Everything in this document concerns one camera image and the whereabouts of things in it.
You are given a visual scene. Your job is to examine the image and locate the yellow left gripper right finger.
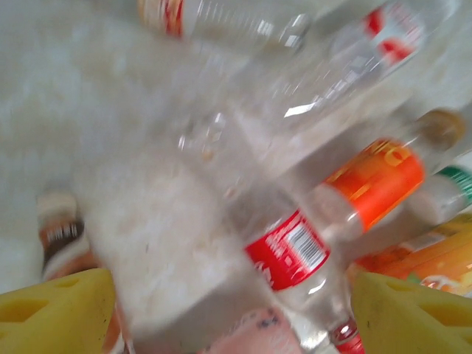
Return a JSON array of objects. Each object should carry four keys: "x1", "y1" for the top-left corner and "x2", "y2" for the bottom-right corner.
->
[{"x1": 350, "y1": 271, "x2": 472, "y2": 354}]

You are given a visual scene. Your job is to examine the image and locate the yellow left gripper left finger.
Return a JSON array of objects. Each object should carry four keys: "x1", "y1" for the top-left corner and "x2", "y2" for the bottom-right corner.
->
[{"x1": 0, "y1": 268, "x2": 117, "y2": 354}]

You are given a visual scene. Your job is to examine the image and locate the orange juice bottle fruit print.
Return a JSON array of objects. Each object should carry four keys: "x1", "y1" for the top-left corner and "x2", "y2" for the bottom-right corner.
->
[{"x1": 348, "y1": 213, "x2": 472, "y2": 299}]

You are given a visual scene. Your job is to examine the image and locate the clear bottle green label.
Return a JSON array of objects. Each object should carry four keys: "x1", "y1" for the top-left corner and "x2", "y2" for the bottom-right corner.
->
[{"x1": 412, "y1": 164, "x2": 472, "y2": 226}]

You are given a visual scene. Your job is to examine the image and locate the red label bottle red cap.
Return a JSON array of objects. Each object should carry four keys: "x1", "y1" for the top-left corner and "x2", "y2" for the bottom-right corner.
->
[{"x1": 224, "y1": 191, "x2": 366, "y2": 354}]

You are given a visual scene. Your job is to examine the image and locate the orange label bottle brown cap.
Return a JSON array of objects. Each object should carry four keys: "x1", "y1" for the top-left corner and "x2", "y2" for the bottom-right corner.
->
[{"x1": 311, "y1": 108, "x2": 467, "y2": 240}]

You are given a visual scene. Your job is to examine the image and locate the pink drink bottle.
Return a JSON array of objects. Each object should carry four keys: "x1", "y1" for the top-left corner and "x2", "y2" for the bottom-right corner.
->
[{"x1": 201, "y1": 305, "x2": 307, "y2": 354}]

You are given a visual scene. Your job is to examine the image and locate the clear bottle red white label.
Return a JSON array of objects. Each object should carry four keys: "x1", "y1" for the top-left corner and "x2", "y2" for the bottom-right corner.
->
[
  {"x1": 138, "y1": 0, "x2": 311, "y2": 51},
  {"x1": 176, "y1": 0, "x2": 458, "y2": 185}
]

